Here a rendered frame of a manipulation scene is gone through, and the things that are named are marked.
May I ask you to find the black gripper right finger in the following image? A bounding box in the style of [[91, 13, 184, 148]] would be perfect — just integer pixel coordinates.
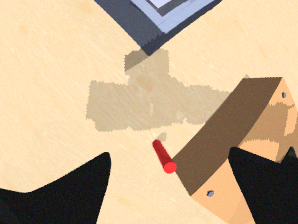
[[227, 147, 298, 224]]

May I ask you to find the red peg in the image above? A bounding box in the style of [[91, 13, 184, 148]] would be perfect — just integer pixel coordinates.
[[152, 139, 177, 175]]

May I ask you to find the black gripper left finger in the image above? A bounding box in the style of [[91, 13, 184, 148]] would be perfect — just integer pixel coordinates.
[[0, 152, 112, 224]]

